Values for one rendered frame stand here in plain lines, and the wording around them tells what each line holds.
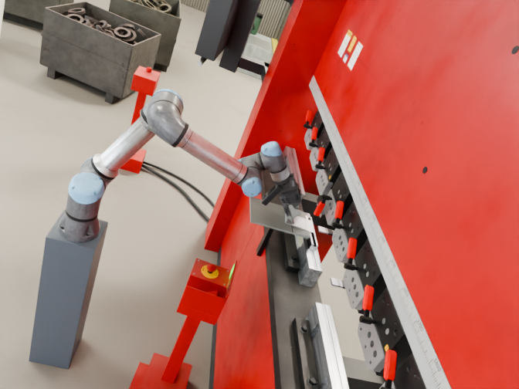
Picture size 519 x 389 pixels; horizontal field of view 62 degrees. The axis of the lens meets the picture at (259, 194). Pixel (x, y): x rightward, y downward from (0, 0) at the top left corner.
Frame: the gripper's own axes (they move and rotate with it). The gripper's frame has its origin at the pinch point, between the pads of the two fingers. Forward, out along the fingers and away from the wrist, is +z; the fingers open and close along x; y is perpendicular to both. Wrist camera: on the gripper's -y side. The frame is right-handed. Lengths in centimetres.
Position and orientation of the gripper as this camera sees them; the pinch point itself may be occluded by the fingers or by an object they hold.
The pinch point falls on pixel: (290, 217)
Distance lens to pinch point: 186.6
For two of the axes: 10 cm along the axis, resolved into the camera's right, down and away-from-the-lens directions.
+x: 0.6, -5.2, 8.5
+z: 3.3, 8.1, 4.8
